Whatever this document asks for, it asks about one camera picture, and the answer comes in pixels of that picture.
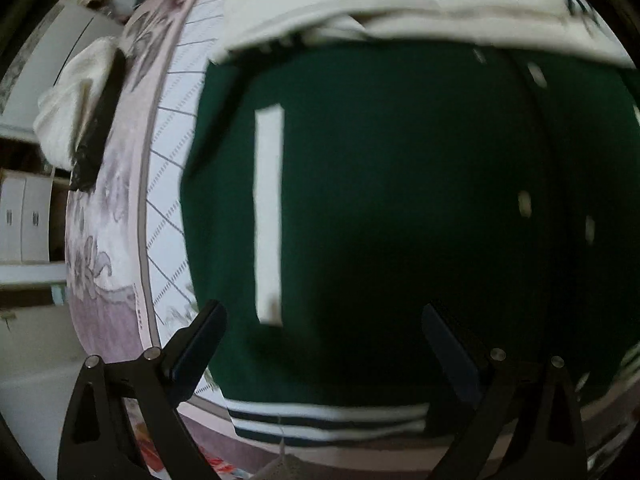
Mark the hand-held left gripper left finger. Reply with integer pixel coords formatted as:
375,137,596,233
57,299,229,480

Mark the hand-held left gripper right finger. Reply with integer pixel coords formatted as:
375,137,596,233
421,303,587,480

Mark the green jacket with white stripes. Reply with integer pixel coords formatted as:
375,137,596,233
179,0,640,448

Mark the mauve floral bed blanket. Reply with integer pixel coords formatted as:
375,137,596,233
65,0,640,480

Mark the white diamond-pattern floral mat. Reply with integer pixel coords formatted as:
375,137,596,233
144,0,236,418

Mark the white drawer cabinet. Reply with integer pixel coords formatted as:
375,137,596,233
0,169,67,264

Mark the black cloth garment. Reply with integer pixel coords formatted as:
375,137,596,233
69,50,128,192

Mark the white cloth garment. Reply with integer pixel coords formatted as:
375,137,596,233
33,36,118,171

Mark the white wardrobe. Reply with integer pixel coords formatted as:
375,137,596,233
0,0,126,136

